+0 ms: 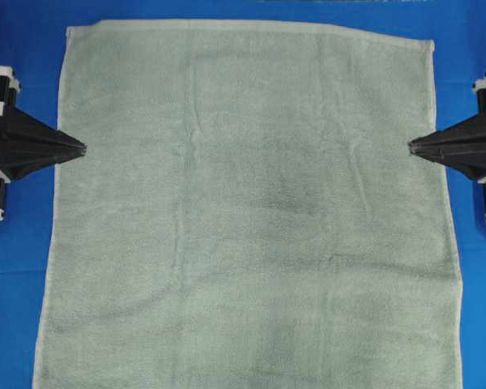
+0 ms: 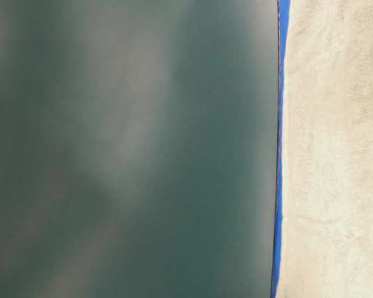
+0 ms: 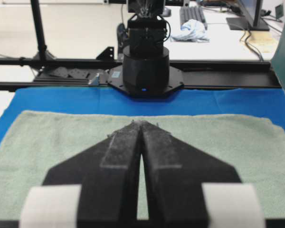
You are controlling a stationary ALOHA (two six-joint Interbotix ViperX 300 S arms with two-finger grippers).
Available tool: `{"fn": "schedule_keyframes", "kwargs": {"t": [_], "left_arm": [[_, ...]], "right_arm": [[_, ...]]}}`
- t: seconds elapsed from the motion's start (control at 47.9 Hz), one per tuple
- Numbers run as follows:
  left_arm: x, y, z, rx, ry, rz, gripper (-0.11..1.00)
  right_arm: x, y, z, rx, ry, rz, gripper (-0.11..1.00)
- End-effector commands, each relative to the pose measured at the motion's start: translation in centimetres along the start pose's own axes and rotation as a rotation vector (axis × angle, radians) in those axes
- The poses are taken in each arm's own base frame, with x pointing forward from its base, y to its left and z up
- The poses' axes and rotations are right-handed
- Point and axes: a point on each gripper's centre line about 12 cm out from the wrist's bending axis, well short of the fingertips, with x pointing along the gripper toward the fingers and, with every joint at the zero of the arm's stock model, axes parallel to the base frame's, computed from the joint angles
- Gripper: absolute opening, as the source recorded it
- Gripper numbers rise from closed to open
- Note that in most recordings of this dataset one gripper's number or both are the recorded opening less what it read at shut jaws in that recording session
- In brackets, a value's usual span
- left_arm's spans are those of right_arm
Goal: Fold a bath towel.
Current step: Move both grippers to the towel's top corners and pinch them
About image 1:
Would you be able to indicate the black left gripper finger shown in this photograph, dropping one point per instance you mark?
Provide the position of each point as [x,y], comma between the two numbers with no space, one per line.
[18,159]
[16,125]

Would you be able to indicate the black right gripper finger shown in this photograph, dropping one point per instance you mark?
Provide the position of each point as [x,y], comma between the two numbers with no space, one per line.
[467,132]
[473,172]

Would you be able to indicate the light green bath towel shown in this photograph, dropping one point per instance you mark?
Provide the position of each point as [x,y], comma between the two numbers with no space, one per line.
[248,213]

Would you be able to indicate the blue table cloth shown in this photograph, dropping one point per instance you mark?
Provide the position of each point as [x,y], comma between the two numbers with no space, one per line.
[32,42]

